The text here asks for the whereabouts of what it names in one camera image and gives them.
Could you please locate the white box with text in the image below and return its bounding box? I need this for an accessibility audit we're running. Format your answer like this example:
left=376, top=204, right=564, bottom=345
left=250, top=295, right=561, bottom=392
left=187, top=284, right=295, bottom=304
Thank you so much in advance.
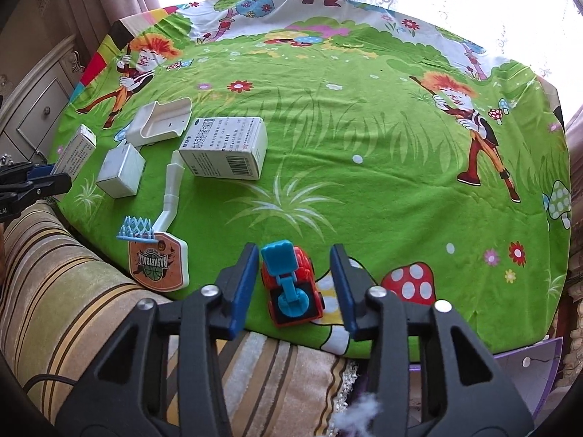
left=50, top=124, right=98, bottom=178

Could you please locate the cream carved dresser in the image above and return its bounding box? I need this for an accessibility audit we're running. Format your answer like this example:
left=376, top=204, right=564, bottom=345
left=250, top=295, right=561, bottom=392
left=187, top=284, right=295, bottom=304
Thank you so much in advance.
left=0, top=32, right=92, bottom=165

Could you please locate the striped sofa cushion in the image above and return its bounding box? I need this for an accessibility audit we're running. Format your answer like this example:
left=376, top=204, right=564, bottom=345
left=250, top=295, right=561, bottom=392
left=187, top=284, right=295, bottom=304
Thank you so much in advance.
left=0, top=200, right=360, bottom=437

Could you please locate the white fluff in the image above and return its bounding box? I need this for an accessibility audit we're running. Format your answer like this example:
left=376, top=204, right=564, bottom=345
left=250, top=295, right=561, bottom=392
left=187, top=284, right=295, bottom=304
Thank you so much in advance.
left=339, top=391, right=381, bottom=437

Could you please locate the white square box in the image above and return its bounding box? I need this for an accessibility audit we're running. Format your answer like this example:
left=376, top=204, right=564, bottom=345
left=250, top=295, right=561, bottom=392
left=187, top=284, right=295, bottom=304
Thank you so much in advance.
left=95, top=143, right=146, bottom=198

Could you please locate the white plastic stand base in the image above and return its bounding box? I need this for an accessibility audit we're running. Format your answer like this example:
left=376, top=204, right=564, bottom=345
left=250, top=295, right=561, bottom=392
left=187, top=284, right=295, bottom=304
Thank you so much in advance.
left=125, top=97, right=192, bottom=146

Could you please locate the toy basketball hoop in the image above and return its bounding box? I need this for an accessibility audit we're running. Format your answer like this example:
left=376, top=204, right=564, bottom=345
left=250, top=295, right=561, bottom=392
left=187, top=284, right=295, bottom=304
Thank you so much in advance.
left=116, top=150, right=189, bottom=292

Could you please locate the purple cardboard box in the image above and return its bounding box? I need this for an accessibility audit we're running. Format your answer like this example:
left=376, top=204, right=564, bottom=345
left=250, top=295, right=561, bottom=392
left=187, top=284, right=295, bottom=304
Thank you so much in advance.
left=407, top=334, right=566, bottom=429

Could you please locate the black cable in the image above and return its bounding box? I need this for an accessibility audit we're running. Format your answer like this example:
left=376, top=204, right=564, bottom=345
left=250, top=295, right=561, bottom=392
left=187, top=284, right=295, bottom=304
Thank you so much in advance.
left=20, top=373, right=83, bottom=394

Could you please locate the white green medicine box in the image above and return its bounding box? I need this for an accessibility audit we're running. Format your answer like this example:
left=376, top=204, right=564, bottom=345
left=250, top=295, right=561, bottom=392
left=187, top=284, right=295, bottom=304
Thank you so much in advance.
left=179, top=116, right=269, bottom=180

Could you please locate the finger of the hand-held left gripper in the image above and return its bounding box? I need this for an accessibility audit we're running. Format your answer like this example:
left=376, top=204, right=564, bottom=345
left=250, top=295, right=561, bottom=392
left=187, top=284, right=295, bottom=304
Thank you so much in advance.
left=0, top=173, right=73, bottom=208
left=0, top=163, right=54, bottom=179

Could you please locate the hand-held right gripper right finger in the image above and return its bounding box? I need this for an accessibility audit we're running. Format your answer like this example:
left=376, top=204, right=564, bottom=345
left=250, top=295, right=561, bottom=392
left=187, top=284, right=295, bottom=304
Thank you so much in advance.
left=329, top=243, right=536, bottom=437

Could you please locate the red toy car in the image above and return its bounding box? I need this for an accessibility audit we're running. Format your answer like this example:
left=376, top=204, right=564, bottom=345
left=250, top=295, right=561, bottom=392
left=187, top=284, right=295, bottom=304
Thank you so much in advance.
left=259, top=240, right=326, bottom=327

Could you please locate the green cartoon printed cloth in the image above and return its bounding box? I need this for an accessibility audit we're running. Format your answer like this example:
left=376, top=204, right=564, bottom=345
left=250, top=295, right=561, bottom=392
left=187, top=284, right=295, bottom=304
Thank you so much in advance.
left=48, top=0, right=572, bottom=360

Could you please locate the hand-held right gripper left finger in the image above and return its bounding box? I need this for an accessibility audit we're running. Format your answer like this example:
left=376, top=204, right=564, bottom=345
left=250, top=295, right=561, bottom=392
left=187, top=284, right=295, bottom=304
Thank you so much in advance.
left=55, top=242, right=260, bottom=437

